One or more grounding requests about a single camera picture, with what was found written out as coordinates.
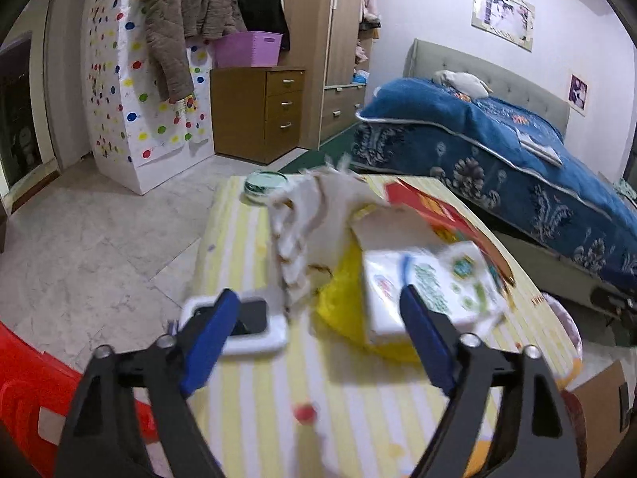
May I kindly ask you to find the white portable wifi device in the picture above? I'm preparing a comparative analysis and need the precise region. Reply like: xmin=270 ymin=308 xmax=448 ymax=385
xmin=178 ymin=296 xmax=289 ymax=357

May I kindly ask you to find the white pillow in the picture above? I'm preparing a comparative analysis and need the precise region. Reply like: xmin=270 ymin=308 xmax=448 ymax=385
xmin=432 ymin=70 xmax=493 ymax=98

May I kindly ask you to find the dark framed glass panel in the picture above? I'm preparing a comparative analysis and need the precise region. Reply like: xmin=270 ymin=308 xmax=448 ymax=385
xmin=0 ymin=32 xmax=61 ymax=200

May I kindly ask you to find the purple plastic basket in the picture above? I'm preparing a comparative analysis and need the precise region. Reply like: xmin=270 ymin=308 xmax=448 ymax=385
xmin=211 ymin=31 xmax=284 ymax=69

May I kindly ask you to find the large wall poster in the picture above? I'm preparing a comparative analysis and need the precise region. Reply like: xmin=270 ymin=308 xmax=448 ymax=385
xmin=470 ymin=0 xmax=535 ymax=51

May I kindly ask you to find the folded white cloth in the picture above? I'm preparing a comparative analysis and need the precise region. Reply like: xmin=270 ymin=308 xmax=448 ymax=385
xmin=515 ymin=129 xmax=563 ymax=166

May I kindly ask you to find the white tissue paper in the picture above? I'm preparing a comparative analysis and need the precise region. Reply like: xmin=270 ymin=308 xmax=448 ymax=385
xmin=268 ymin=157 xmax=389 ymax=319

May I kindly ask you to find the yellow foam fruit net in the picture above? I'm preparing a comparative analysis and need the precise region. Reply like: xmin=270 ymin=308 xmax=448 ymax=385
xmin=311 ymin=199 xmax=424 ymax=364

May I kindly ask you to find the green round tin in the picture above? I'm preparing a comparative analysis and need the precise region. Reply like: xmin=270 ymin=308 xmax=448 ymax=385
xmin=244 ymin=170 xmax=289 ymax=205

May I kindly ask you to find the brown cardboard box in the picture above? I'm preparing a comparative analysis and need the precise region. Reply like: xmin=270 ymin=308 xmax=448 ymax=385
xmin=562 ymin=358 xmax=635 ymax=478

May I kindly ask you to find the red printed paper box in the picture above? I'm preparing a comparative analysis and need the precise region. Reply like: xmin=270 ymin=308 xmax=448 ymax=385
xmin=383 ymin=178 xmax=518 ymax=290

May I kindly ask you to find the white polka-dot cabinet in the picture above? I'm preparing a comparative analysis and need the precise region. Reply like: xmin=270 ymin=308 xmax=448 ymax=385
xmin=82 ymin=0 xmax=216 ymax=196

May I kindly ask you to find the trash bin with pink bag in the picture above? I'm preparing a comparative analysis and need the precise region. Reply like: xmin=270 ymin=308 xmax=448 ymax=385
xmin=540 ymin=291 xmax=583 ymax=394

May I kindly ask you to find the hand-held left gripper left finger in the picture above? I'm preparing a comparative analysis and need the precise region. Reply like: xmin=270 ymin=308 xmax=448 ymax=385
xmin=54 ymin=288 xmax=243 ymax=478

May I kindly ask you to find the yellow striped tablecloth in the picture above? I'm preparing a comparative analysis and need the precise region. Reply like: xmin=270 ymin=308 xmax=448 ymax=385
xmin=191 ymin=172 xmax=583 ymax=478

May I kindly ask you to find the brown cardboard piece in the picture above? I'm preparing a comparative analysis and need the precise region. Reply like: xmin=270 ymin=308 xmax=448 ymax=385
xmin=351 ymin=206 xmax=451 ymax=252

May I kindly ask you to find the brown quilted jacket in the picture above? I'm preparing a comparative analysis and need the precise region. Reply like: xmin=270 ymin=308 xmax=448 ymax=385
xmin=138 ymin=0 xmax=247 ymax=103

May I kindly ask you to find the blue floral blanket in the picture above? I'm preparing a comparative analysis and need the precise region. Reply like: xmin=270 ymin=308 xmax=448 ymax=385
xmin=351 ymin=78 xmax=637 ymax=290

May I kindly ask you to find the wooden wardrobe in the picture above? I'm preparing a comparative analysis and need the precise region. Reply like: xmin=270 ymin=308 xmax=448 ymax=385
xmin=276 ymin=0 xmax=381 ymax=150

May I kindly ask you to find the red plastic stool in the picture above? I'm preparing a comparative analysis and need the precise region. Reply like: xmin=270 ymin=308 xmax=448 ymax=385
xmin=0 ymin=321 xmax=160 ymax=478

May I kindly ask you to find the pale green cloth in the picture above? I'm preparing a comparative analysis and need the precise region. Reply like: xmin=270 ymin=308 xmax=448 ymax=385
xmin=612 ymin=176 xmax=637 ymax=210

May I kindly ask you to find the black jacket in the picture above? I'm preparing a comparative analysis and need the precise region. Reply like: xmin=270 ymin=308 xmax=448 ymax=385
xmin=234 ymin=0 xmax=291 ymax=51

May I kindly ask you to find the small wall poster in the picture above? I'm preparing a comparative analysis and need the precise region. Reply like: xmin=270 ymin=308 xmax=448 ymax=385
xmin=569 ymin=71 xmax=589 ymax=116

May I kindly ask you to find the grey upholstered bed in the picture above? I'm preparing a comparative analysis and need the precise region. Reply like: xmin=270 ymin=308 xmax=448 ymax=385
xmin=402 ymin=38 xmax=637 ymax=319

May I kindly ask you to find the brown drawer cabinet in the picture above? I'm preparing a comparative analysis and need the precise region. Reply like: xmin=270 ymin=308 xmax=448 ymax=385
xmin=210 ymin=67 xmax=306 ymax=164

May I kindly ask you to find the white tissue packet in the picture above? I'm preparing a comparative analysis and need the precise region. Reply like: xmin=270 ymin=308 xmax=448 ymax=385
xmin=361 ymin=240 xmax=508 ymax=347

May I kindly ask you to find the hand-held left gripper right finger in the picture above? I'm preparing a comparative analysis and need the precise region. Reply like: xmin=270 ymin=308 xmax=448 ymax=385
xmin=399 ymin=284 xmax=583 ymax=478

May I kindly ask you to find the dark green floor mat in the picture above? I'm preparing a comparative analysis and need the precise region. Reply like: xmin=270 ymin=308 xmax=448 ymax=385
xmin=276 ymin=124 xmax=360 ymax=172

